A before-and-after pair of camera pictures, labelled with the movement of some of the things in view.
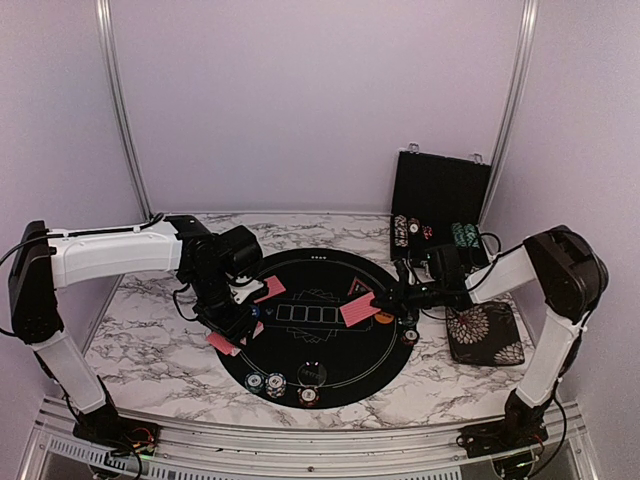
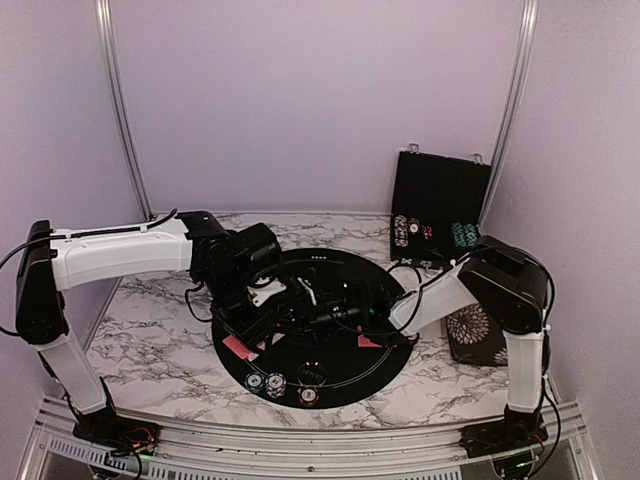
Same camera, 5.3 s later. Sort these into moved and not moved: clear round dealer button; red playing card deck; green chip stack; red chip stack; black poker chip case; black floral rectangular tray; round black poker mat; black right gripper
Moved: black right gripper; red playing card deck
Not moved: clear round dealer button; red chip stack; black floral rectangular tray; black poker chip case; green chip stack; round black poker mat
